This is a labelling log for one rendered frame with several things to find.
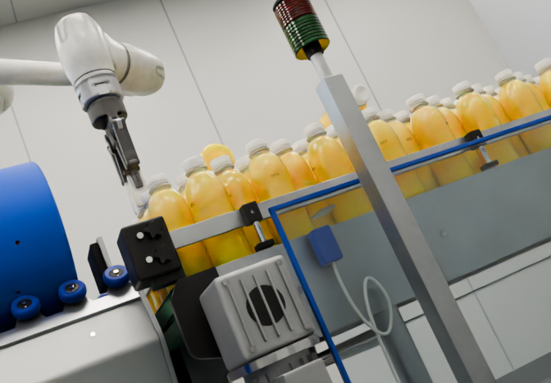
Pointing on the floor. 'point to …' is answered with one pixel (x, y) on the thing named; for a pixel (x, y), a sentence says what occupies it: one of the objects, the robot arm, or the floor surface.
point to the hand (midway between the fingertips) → (138, 193)
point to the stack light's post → (403, 234)
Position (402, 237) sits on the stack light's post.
